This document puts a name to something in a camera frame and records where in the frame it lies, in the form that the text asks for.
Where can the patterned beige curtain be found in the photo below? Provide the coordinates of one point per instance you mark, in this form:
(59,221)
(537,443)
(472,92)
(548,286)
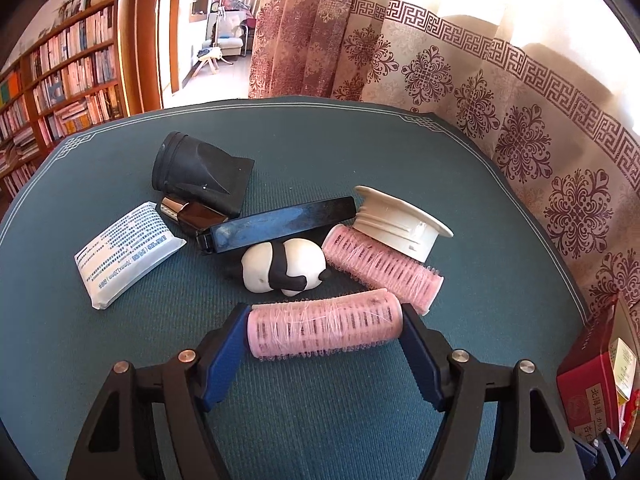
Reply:
(547,89)

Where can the wooden stool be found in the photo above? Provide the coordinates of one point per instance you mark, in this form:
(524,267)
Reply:
(210,57)

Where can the white plastic lid cap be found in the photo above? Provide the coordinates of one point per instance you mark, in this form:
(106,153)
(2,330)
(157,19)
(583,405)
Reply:
(397,224)

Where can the white cream tube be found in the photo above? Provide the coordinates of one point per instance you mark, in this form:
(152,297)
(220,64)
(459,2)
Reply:
(124,253)

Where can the white armchair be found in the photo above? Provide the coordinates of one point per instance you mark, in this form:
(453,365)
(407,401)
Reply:
(230,33)

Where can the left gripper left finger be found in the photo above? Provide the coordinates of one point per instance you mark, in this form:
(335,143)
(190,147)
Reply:
(118,439)

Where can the green table mat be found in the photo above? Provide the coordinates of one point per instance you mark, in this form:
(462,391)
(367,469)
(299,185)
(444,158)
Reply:
(352,415)

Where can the red storage box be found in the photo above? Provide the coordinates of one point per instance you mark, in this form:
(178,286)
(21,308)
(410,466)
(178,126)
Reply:
(585,379)

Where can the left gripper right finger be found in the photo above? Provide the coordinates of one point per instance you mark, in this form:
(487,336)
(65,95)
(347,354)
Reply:
(531,439)

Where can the black rectangular bar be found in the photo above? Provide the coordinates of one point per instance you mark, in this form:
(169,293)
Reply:
(269,225)

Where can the brown lipstick case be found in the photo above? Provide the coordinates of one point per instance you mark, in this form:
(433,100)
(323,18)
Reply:
(191,217)

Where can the green yellow medicine box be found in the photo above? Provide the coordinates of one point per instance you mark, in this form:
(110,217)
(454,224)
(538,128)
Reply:
(624,363)

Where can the black dryer nozzle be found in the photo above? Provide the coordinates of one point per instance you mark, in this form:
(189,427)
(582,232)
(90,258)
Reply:
(195,170)

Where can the panda toy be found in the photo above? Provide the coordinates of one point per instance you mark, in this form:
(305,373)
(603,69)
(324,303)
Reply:
(291,267)

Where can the wooden door frame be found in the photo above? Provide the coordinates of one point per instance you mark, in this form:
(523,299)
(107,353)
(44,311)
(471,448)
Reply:
(147,15)

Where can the wooden bookshelf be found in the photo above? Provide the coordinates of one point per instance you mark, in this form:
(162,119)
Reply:
(82,74)

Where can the pink hair roller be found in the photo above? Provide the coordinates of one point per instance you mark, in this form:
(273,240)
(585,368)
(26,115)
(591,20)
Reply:
(324,326)
(376,265)

